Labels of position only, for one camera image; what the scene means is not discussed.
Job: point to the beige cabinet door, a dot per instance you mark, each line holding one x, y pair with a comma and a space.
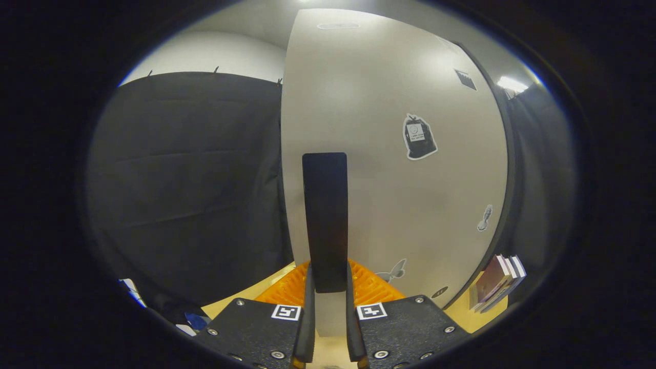
369, 102

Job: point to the black backdrop cloth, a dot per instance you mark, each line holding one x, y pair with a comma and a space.
179, 179

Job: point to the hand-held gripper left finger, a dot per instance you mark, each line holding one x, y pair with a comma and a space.
307, 328

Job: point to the blue grey book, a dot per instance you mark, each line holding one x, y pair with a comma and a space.
520, 267

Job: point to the small ceiling light panel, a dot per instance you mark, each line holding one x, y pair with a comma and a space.
512, 84

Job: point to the white spine book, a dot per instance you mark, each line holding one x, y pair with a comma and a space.
514, 270

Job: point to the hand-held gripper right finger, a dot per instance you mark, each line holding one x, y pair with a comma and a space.
352, 328

